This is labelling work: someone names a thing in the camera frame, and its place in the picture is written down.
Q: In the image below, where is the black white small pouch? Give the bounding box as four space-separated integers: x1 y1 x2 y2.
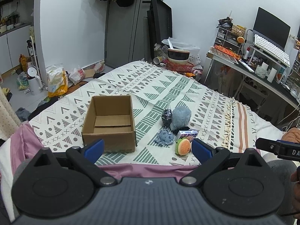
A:
179 127 190 131

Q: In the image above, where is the patterned white green blanket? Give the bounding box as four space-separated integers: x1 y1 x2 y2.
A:
30 61 256 166

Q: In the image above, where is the black flat screen leaning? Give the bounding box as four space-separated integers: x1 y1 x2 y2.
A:
143 0 173 59

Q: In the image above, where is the grey wardrobe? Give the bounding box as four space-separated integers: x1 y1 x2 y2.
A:
104 0 151 69

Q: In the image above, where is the black monitor on desk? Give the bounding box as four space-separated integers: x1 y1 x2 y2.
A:
253 7 290 51

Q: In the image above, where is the red plastic basket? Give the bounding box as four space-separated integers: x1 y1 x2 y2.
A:
166 60 195 73

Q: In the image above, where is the dark desk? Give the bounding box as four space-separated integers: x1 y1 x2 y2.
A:
201 51 299 111

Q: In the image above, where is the yellow white feed bag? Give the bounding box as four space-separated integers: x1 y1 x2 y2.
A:
46 64 68 98

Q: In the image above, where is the white red plastic bag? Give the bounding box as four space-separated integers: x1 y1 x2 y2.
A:
69 67 86 84

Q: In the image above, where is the dark patterned plastic bag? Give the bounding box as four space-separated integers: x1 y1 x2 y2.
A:
161 106 172 128

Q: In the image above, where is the black white round bowl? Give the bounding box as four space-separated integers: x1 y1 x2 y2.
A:
167 48 190 65

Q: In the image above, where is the fluffy grey-blue plush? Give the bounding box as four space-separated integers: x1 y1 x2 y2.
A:
170 106 192 132

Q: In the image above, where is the blue denim octopus toy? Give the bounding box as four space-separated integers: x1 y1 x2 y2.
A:
154 128 175 146

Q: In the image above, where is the white trash bin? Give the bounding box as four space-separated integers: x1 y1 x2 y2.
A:
27 67 43 95

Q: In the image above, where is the white keyboard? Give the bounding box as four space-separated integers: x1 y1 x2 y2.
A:
254 34 290 67

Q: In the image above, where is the blue white tissue pack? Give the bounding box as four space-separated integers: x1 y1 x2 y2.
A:
175 130 199 142

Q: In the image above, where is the plush hamburger toy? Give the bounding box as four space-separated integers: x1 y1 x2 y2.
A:
175 138 191 155

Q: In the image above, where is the brown cardboard box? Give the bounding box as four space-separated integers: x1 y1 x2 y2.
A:
81 95 137 153

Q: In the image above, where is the grey desk drawer organizer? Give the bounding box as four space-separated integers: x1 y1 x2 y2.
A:
214 25 246 54

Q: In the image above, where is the orange bottle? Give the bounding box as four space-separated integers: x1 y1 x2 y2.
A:
19 54 28 73

